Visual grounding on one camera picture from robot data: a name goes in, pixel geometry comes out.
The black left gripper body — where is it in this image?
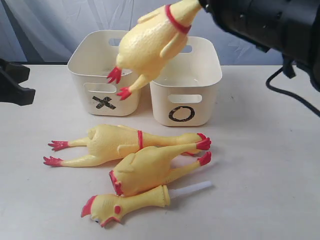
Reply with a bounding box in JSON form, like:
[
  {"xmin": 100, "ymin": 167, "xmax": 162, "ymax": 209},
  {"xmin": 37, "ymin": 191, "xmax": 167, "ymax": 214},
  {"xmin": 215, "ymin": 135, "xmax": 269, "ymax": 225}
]
[{"xmin": 0, "ymin": 58, "xmax": 36, "ymax": 106}]

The headless rubber chicken body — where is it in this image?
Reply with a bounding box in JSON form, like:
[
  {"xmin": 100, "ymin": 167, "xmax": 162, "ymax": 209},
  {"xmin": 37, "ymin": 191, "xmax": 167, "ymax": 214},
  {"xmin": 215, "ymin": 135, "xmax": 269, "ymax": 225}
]
[{"xmin": 109, "ymin": 137, "xmax": 212, "ymax": 197}]

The blue backdrop curtain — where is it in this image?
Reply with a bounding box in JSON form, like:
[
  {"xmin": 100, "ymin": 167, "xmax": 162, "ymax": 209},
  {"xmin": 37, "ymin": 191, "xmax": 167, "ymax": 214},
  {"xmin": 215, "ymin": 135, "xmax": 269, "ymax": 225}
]
[{"xmin": 0, "ymin": 0, "xmax": 282, "ymax": 65}]

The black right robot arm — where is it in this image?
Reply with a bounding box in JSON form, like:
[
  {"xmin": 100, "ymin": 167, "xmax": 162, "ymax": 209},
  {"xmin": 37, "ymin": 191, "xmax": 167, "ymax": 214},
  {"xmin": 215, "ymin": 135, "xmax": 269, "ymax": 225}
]
[{"xmin": 199, "ymin": 0, "xmax": 320, "ymax": 90}]

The whole yellow rubber chicken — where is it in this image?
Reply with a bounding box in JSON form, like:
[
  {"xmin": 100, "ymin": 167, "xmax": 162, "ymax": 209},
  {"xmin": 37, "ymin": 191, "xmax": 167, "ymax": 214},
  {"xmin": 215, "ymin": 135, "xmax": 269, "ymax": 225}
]
[{"xmin": 107, "ymin": 0, "xmax": 202, "ymax": 100}]

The detached rubber chicken head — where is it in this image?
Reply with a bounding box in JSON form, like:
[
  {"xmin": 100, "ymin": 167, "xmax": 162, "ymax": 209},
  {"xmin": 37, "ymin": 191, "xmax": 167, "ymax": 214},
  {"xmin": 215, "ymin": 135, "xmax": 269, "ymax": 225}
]
[{"xmin": 81, "ymin": 185, "xmax": 171, "ymax": 227}]

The white plastic squeaker tube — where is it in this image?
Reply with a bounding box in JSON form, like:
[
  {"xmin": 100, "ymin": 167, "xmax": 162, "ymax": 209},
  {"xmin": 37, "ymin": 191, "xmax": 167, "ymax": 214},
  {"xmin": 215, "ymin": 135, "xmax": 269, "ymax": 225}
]
[{"xmin": 168, "ymin": 181, "xmax": 214, "ymax": 200}]

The cream bin marked O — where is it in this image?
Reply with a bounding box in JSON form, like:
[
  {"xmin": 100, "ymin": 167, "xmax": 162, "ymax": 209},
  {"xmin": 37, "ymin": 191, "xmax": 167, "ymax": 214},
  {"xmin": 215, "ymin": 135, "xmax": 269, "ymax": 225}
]
[{"xmin": 149, "ymin": 36, "xmax": 222, "ymax": 127}]

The cream bin marked X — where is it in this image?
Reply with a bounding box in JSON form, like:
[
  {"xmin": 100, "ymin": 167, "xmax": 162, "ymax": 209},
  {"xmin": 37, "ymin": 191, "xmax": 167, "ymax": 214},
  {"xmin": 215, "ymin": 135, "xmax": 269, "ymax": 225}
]
[{"xmin": 67, "ymin": 30, "xmax": 140, "ymax": 117}]

